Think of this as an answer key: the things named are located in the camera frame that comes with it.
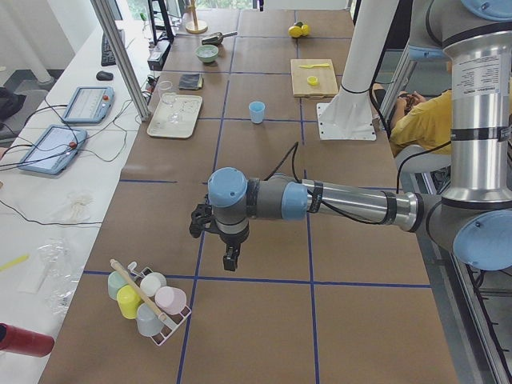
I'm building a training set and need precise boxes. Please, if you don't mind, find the yellow lemon slice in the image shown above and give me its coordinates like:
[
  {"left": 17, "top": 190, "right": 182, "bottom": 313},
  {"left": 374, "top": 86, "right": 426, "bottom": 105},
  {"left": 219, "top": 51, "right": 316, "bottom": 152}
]
[{"left": 306, "top": 76, "right": 319, "bottom": 86}]

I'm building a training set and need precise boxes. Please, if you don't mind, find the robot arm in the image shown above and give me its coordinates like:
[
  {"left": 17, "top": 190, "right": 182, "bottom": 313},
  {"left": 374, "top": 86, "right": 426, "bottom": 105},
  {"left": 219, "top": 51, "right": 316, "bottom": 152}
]
[{"left": 190, "top": 1, "right": 511, "bottom": 270}]

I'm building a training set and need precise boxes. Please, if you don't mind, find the yellow lemon left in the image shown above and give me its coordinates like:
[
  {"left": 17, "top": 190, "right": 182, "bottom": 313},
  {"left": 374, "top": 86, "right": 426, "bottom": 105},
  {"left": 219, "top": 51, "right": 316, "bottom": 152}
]
[{"left": 288, "top": 26, "right": 302, "bottom": 38}]

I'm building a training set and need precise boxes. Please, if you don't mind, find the yellow lemon upper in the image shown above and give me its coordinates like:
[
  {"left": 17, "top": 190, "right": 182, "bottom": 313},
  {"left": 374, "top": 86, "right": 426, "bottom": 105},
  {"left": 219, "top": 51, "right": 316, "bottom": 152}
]
[{"left": 301, "top": 24, "right": 310, "bottom": 36}]

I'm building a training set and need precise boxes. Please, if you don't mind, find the wooden cup tree stand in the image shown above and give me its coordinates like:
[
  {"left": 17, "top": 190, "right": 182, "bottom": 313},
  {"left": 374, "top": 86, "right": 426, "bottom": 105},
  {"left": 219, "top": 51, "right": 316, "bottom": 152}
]
[{"left": 185, "top": 0, "right": 208, "bottom": 34}]

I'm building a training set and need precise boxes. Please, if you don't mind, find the pink plastic cup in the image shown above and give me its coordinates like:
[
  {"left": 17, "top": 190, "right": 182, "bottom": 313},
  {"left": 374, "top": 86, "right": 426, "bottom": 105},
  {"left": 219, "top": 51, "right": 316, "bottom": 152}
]
[{"left": 154, "top": 286, "right": 187, "bottom": 315}]

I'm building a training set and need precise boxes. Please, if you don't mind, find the white plastic cup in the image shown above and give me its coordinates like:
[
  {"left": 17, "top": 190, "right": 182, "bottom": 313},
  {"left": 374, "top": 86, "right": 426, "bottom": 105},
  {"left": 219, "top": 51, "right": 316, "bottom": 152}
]
[{"left": 140, "top": 272, "right": 166, "bottom": 298}]

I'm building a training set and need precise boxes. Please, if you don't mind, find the light blue plastic cup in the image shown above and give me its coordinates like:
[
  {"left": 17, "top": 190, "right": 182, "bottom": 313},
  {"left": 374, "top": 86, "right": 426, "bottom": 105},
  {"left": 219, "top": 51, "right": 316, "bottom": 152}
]
[{"left": 248, "top": 101, "right": 266, "bottom": 124}]

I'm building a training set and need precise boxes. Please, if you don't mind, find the grey blue plastic cup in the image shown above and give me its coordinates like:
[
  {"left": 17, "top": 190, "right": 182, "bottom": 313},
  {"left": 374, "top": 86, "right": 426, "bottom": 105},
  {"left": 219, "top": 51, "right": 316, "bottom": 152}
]
[{"left": 136, "top": 303, "right": 164, "bottom": 337}]

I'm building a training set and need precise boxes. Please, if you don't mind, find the yellow plastic cup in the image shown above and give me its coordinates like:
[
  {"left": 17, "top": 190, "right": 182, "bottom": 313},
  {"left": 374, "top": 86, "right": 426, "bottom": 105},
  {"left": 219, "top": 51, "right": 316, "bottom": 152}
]
[{"left": 116, "top": 285, "right": 142, "bottom": 320}]

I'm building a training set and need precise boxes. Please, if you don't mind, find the green plastic cup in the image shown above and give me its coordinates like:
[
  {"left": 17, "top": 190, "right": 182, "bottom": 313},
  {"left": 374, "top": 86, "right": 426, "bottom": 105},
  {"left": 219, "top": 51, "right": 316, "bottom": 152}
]
[{"left": 107, "top": 271, "right": 127, "bottom": 300}]

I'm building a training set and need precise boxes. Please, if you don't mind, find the steel ice scoop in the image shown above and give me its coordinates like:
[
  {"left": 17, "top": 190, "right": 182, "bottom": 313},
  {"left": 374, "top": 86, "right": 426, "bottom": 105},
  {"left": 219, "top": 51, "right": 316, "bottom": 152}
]
[{"left": 201, "top": 31, "right": 238, "bottom": 46}]

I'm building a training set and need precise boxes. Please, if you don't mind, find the green bowl of ice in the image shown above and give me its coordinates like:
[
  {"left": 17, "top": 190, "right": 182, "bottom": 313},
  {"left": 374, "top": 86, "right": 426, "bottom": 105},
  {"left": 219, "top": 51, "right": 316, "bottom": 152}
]
[{"left": 195, "top": 44, "right": 219, "bottom": 64}]

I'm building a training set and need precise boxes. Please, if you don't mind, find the yellow plastic knife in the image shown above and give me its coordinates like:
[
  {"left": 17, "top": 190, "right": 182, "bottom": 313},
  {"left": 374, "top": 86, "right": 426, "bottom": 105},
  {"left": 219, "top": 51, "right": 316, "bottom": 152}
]
[{"left": 298, "top": 62, "right": 330, "bottom": 69}]

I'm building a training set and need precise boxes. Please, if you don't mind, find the bamboo cutting board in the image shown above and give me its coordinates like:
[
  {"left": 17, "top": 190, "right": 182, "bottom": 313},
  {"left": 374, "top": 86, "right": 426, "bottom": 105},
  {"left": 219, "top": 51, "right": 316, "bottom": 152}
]
[{"left": 290, "top": 58, "right": 338, "bottom": 98}]

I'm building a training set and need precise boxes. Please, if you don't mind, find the grey folded cloth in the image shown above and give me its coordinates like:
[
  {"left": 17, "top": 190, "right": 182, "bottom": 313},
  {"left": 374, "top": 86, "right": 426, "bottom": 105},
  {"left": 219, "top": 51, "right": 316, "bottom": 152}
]
[{"left": 178, "top": 73, "right": 203, "bottom": 90}]

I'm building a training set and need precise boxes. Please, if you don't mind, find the clear wine glass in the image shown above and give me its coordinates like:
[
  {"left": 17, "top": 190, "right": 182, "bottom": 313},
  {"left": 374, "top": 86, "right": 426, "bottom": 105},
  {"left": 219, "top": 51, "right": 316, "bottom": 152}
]
[{"left": 158, "top": 80, "right": 180, "bottom": 124}]

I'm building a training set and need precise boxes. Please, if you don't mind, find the cream bear serving tray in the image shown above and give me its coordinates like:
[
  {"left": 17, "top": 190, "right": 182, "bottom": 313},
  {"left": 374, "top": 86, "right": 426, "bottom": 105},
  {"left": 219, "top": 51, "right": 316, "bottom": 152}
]
[{"left": 146, "top": 94, "right": 202, "bottom": 139}]

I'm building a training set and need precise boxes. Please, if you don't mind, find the black keyboard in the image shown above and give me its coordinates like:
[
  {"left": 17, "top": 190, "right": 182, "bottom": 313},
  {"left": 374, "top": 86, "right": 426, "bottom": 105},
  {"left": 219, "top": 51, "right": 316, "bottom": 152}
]
[{"left": 101, "top": 34, "right": 116, "bottom": 67}]

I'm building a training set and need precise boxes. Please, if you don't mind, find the black computer mouse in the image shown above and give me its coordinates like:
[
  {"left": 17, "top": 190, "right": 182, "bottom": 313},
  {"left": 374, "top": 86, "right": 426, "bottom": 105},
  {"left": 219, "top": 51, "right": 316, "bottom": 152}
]
[{"left": 96, "top": 70, "right": 114, "bottom": 82}]

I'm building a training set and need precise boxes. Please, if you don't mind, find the teach pendant far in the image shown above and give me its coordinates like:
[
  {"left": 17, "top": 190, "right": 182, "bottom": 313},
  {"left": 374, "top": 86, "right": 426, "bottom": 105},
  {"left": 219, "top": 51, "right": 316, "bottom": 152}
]
[{"left": 62, "top": 86, "right": 114, "bottom": 125}]

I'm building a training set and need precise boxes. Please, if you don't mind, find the teach pendant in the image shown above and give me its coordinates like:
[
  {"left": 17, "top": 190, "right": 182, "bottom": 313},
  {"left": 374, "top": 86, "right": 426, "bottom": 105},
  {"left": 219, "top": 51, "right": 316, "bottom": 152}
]
[
  {"left": 62, "top": 86, "right": 114, "bottom": 125},
  {"left": 18, "top": 125, "right": 88, "bottom": 175}
]

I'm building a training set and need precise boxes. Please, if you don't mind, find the person in yellow shirt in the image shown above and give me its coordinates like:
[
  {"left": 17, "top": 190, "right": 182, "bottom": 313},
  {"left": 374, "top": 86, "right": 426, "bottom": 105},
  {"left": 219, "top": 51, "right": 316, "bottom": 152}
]
[{"left": 389, "top": 90, "right": 452, "bottom": 157}]

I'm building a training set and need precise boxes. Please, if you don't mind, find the teach pendant near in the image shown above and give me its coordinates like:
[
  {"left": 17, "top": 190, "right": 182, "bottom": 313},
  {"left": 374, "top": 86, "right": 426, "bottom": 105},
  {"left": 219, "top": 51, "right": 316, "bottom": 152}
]
[{"left": 18, "top": 125, "right": 88, "bottom": 175}]

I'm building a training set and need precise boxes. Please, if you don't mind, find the red bottle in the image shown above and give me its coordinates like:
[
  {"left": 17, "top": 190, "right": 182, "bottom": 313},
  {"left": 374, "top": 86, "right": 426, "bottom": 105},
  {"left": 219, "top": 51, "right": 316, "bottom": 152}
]
[{"left": 1, "top": 323, "right": 54, "bottom": 357}]

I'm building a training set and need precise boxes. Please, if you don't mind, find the white wire cup rack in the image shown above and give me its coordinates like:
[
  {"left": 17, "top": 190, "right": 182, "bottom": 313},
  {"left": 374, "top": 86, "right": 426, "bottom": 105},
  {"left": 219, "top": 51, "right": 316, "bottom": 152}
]
[{"left": 110, "top": 259, "right": 191, "bottom": 346}]

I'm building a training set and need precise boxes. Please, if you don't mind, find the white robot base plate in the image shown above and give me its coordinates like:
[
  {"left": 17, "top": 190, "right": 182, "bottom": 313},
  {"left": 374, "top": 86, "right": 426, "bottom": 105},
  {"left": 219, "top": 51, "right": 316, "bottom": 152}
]
[{"left": 316, "top": 102, "right": 377, "bottom": 141}]

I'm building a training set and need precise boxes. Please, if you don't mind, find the aluminium frame post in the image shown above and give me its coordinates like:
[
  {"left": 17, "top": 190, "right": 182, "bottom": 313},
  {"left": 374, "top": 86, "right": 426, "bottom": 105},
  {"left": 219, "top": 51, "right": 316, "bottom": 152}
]
[{"left": 90, "top": 0, "right": 150, "bottom": 122}]

